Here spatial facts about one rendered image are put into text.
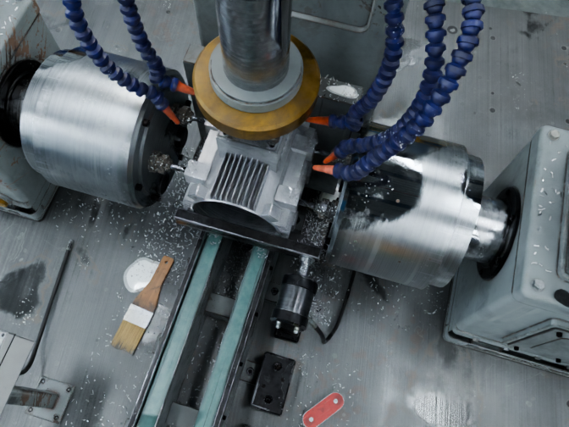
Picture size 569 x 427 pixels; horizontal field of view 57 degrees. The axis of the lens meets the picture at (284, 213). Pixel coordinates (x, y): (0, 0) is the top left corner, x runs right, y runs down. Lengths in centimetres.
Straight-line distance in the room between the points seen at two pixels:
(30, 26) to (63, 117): 22
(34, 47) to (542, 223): 89
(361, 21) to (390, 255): 38
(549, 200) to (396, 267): 24
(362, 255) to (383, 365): 32
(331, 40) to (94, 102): 40
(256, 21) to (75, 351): 75
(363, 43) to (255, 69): 30
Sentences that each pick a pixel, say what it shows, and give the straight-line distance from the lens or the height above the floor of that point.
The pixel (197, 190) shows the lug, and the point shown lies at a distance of 84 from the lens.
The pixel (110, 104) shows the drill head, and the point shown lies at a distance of 86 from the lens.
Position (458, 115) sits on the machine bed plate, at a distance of 133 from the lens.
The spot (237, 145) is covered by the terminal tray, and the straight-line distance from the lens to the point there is 82.
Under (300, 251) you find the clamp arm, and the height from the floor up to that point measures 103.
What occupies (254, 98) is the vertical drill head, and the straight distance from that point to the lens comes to 71.
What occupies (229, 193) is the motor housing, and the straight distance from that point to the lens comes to 83.
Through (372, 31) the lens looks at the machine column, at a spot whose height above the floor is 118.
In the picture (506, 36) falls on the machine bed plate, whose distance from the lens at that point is 152.
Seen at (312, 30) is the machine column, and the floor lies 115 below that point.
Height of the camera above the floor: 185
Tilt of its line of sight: 68 degrees down
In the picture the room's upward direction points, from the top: 4 degrees clockwise
